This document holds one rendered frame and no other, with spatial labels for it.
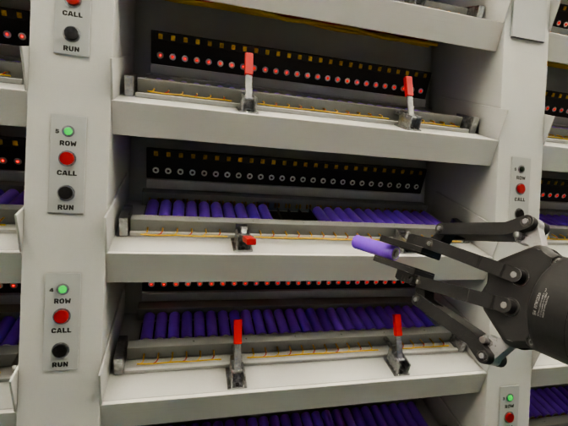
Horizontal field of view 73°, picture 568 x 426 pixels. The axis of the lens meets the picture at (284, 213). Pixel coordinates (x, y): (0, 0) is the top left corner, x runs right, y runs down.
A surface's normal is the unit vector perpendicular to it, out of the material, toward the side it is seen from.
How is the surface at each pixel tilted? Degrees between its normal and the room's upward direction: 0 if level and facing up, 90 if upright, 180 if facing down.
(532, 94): 90
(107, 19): 90
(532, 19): 90
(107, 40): 90
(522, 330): 75
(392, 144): 112
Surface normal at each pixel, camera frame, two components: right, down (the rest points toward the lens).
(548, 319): -0.91, -0.01
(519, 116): 0.25, 0.02
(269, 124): 0.22, 0.39
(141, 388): 0.14, -0.92
